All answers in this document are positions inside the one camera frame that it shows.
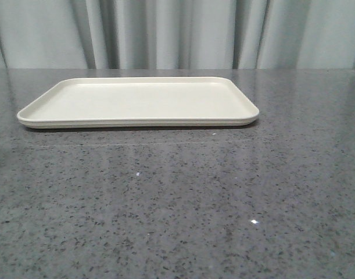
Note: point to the cream rectangular tray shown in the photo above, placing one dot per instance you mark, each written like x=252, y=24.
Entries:
x=140, y=102

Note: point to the pale grey curtain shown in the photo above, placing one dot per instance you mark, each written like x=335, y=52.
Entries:
x=177, y=34

